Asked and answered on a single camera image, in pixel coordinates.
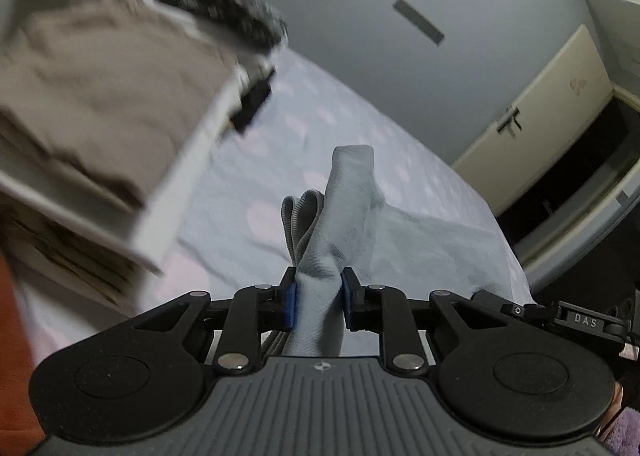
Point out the orange cloth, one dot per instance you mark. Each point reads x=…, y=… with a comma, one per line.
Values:
x=15, y=346

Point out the light grey sock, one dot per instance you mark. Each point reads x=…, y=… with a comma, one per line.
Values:
x=320, y=261

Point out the black folded cloth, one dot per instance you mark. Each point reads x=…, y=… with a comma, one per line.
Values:
x=252, y=103

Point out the dark fuzzy garment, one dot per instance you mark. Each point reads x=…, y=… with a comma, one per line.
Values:
x=235, y=11

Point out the grey wall plate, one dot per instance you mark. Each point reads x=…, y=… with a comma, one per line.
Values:
x=419, y=20

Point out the polka-dot bedsheet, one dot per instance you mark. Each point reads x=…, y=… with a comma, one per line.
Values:
x=240, y=161

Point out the folded striped cloth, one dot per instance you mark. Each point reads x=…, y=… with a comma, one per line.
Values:
x=65, y=256

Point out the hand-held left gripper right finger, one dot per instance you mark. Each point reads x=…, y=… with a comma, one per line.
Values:
x=348, y=306

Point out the purple fuzzy cloth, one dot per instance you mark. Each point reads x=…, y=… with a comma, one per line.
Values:
x=625, y=436

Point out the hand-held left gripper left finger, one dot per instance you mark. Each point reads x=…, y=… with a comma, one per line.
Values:
x=290, y=306

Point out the beige folded garment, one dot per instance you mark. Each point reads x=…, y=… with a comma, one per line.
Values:
x=105, y=96

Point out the cream door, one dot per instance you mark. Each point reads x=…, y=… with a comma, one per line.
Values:
x=545, y=116

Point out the person's right hand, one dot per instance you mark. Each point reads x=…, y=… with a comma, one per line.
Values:
x=616, y=403

